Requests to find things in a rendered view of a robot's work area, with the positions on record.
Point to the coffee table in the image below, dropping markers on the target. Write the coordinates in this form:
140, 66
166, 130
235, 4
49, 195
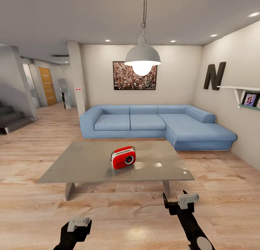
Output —
89, 161

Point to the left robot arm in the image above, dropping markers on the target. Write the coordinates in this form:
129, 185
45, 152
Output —
71, 233

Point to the stairs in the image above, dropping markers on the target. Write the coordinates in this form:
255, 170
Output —
11, 120

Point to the door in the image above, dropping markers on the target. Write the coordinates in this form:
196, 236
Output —
48, 86

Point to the radio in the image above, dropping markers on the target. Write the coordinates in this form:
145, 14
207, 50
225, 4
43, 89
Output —
123, 157

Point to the decorative sign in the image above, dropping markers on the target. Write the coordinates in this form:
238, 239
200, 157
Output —
215, 78

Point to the standing mirror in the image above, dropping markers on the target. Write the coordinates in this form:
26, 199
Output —
65, 94

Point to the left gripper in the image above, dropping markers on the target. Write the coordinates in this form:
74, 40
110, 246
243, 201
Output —
78, 235

